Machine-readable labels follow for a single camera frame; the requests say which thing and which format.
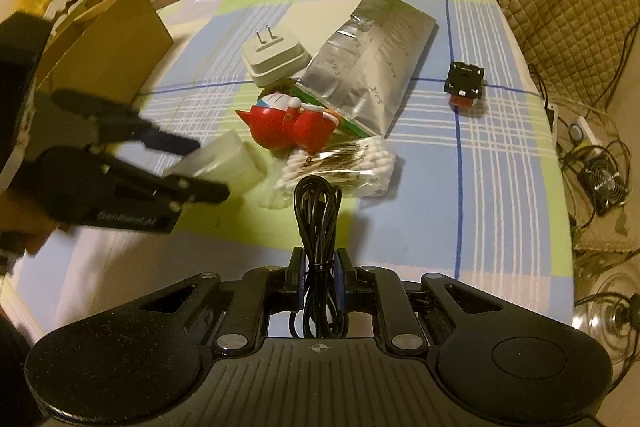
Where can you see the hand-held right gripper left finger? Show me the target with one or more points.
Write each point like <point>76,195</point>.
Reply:
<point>298,279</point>

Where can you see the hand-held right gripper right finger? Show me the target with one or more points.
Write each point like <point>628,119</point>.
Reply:
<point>343,279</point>

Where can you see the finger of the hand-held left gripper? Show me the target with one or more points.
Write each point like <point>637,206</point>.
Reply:
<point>205,193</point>
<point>165,142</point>

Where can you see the clear plastic case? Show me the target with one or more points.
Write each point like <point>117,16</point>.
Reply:
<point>235,162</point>

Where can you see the red cat figurine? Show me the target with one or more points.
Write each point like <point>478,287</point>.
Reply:
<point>272,122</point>

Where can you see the brown cardboard box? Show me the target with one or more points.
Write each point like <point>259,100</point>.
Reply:
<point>115,37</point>

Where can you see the small black toy car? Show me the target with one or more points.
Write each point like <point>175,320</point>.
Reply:
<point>465,79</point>

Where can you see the bag of cotton swabs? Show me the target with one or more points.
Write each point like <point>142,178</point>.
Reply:
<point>345,167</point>

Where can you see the white power adapter plug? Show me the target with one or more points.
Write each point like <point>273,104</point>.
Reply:
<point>272,57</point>

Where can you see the silver foil bag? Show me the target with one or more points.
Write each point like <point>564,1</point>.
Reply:
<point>372,57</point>

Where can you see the clear round container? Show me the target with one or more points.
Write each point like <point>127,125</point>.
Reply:
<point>607,307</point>

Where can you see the small black fan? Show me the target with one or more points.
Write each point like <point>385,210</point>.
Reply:
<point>602,184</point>

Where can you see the white power strip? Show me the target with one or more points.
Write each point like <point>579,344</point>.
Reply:
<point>585,132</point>

